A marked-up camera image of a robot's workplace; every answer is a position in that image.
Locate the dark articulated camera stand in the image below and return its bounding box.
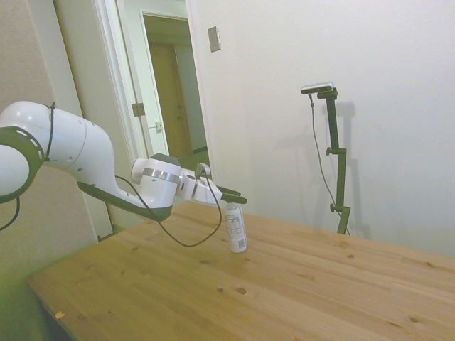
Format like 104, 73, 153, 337
315, 88, 353, 236

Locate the grey wrist camera black mount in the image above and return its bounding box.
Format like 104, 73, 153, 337
193, 162, 213, 180

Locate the clear water bottle green cap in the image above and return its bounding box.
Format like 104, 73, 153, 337
223, 202, 249, 254

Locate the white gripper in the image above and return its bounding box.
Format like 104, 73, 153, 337
176, 169, 250, 208

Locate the metal wall switch plate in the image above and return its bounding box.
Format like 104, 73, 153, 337
207, 25, 223, 54

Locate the white door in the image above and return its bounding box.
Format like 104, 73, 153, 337
116, 0, 168, 161

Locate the brown wooden hallway door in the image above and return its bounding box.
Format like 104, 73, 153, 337
148, 41, 196, 160

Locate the grey camera on stand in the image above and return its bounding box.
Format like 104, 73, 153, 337
300, 81, 336, 97

